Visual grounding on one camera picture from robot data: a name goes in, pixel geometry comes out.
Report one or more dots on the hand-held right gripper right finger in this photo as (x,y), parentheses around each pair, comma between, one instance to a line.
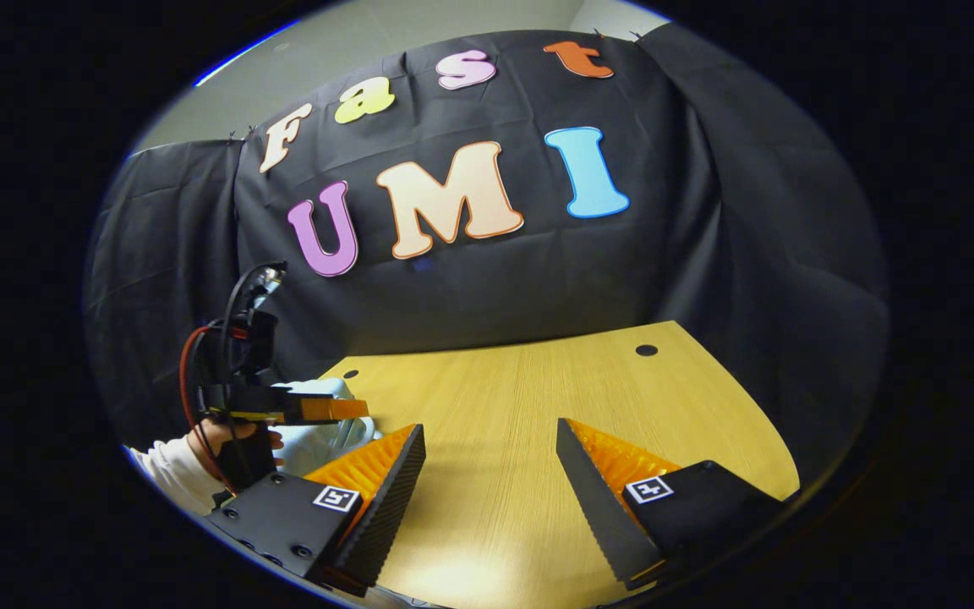
(597,516)

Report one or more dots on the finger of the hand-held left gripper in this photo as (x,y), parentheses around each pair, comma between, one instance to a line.
(335,410)

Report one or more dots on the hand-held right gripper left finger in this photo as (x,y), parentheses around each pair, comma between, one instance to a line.
(390,516)

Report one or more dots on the light blue suitcase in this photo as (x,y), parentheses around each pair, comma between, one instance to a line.
(309,448)

